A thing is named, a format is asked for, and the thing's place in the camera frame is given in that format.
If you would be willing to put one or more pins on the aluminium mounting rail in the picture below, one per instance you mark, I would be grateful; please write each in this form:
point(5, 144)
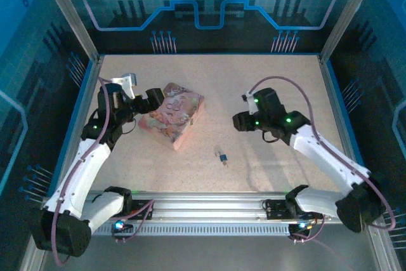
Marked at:
point(206, 204)

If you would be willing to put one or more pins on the left lit circuit board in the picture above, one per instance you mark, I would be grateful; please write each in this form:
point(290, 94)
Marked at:
point(120, 226)

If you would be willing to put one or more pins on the small blue brass padlock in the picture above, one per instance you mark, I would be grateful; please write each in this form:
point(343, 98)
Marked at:
point(222, 155)

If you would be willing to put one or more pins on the aluminium frame post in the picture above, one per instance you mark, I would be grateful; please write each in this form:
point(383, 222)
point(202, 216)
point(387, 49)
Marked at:
point(349, 14)
point(68, 14)

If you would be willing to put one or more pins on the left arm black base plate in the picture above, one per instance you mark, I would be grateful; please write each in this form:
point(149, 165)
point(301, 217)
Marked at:
point(141, 210)

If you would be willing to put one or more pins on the lit circuit board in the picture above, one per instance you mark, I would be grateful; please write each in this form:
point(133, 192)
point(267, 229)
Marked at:
point(301, 226)
point(120, 226)

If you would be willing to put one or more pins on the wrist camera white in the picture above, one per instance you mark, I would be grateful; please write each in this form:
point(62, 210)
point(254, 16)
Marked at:
point(250, 103)
point(127, 82)

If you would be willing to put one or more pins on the aluminium table side rail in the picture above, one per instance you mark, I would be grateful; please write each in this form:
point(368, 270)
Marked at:
point(336, 93)
point(89, 93)

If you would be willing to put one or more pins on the grey metal front plate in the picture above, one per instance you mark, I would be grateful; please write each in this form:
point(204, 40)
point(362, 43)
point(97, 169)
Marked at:
point(203, 253)

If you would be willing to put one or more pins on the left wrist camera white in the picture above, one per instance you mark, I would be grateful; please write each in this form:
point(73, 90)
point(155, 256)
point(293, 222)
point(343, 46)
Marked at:
point(127, 82)

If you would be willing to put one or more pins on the right lit circuit board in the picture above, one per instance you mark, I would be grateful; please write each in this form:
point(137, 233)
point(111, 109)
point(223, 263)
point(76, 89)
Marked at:
point(301, 226)

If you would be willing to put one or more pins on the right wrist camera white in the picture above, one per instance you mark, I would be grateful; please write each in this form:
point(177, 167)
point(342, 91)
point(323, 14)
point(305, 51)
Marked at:
point(250, 103)

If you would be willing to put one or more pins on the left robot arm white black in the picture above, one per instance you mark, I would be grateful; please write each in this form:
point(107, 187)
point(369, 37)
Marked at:
point(82, 175)

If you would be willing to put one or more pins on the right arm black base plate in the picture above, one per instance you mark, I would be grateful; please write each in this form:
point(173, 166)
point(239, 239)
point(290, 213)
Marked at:
point(276, 210)

